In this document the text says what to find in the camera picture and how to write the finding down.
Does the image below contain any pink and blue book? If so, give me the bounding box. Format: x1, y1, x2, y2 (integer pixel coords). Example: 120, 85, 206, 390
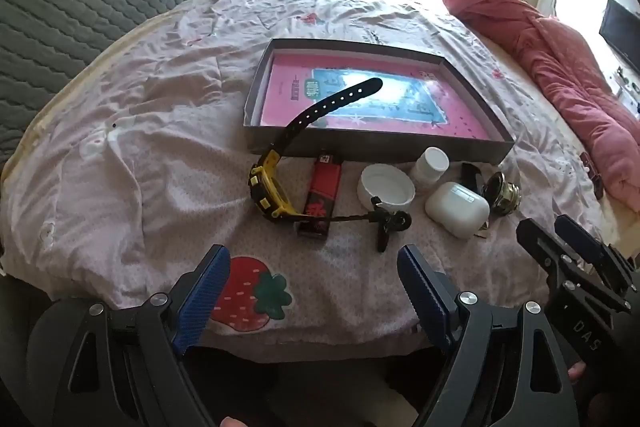
260, 51, 493, 142

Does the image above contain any red lighter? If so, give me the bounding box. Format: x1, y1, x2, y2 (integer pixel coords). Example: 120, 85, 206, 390
296, 150, 343, 238

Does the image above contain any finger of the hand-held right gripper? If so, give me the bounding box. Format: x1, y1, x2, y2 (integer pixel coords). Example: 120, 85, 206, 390
516, 218, 628, 323
555, 214, 636, 303

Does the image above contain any white earbuds case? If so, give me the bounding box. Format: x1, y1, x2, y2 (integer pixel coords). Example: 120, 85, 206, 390
425, 182, 491, 239

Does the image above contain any small white bottle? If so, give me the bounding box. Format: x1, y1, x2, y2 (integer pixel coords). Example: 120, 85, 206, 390
412, 147, 450, 192

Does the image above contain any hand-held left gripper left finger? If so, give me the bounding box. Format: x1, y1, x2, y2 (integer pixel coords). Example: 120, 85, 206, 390
50, 244, 232, 427

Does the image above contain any person's right hand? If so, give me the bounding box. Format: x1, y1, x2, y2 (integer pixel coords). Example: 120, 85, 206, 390
567, 359, 591, 383

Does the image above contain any yellow and black wristwatch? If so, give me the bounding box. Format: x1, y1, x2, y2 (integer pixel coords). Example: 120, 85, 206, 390
248, 77, 383, 224

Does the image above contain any black television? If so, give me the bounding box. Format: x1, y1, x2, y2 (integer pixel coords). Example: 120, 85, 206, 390
598, 0, 640, 72

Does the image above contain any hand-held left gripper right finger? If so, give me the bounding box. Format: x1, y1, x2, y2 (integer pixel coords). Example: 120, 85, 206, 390
396, 244, 576, 427

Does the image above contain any shallow grey cardboard box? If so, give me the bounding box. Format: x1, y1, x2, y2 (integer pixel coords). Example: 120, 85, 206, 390
243, 38, 516, 165

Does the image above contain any pink quilt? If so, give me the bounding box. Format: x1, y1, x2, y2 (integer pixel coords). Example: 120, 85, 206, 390
437, 0, 640, 208

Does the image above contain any brass threaded fitting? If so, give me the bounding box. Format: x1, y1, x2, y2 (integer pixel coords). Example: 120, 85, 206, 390
484, 172, 523, 215

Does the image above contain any white round lid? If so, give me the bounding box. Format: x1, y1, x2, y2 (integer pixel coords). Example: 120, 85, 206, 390
357, 163, 416, 212

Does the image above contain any small black clip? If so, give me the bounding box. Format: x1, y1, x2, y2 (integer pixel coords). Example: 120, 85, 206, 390
367, 204, 412, 254

